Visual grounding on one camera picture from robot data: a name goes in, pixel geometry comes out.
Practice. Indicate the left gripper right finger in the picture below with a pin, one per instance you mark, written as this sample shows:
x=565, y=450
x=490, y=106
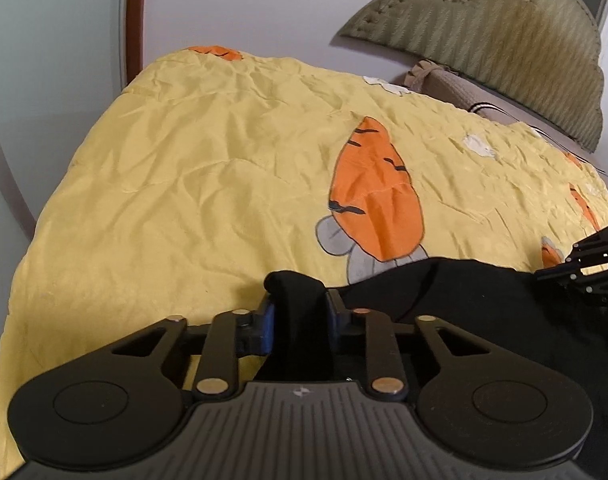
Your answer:
x=475, y=399

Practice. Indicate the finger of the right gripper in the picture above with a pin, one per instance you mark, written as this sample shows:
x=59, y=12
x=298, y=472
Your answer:
x=585, y=269

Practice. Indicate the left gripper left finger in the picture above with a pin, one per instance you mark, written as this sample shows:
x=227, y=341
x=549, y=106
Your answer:
x=114, y=405

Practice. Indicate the black cloth garment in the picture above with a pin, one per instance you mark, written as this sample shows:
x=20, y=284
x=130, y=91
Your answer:
x=564, y=330

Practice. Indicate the olive green padded headboard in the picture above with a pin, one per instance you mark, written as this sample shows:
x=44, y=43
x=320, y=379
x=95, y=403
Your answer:
x=543, y=54

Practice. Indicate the yellow carrot print quilt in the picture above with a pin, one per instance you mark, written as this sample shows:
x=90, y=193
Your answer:
x=215, y=167

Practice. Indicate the beige striped pillow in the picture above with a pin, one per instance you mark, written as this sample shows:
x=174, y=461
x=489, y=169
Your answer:
x=434, y=80

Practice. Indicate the frosted glass sliding door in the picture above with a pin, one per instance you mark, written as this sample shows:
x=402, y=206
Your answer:
x=62, y=63

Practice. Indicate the brown wooden door frame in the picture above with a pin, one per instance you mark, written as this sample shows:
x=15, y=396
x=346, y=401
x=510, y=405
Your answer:
x=134, y=38

